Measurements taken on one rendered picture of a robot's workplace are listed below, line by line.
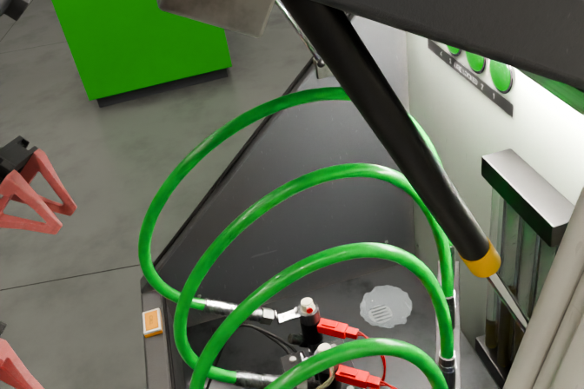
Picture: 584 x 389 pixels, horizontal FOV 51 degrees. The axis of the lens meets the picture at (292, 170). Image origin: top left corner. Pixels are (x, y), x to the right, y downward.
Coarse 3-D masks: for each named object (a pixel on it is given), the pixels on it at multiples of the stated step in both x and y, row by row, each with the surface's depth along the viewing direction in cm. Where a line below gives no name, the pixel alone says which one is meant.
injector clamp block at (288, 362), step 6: (330, 342) 92; (336, 342) 92; (342, 342) 92; (294, 354) 91; (300, 354) 91; (282, 360) 91; (288, 360) 90; (294, 360) 90; (300, 360) 90; (348, 360) 89; (282, 366) 90; (288, 366) 90; (348, 366) 88; (354, 366) 88; (312, 378) 87; (342, 384) 86; (348, 384) 86
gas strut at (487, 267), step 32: (288, 0) 23; (320, 32) 24; (352, 32) 25; (352, 64) 25; (352, 96) 26; (384, 96) 26; (384, 128) 27; (416, 128) 29; (416, 160) 29; (416, 192) 31; (448, 192) 31; (448, 224) 32; (480, 256) 34
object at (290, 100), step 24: (288, 96) 63; (312, 96) 63; (336, 96) 64; (240, 120) 63; (216, 144) 63; (432, 144) 71; (168, 192) 65; (144, 216) 67; (144, 240) 67; (144, 264) 69; (168, 288) 72
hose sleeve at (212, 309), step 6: (210, 300) 75; (216, 300) 76; (204, 306) 75; (210, 306) 75; (216, 306) 75; (222, 306) 76; (228, 306) 76; (234, 306) 77; (204, 312) 75; (210, 312) 75; (216, 312) 75; (222, 312) 76; (228, 312) 76; (258, 312) 78; (252, 318) 77; (258, 318) 78
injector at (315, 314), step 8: (304, 320) 80; (312, 320) 80; (304, 328) 81; (312, 328) 80; (296, 336) 82; (304, 336) 82; (312, 336) 81; (320, 336) 82; (296, 344) 82; (304, 344) 82; (312, 344) 82; (320, 344) 83; (312, 352) 84
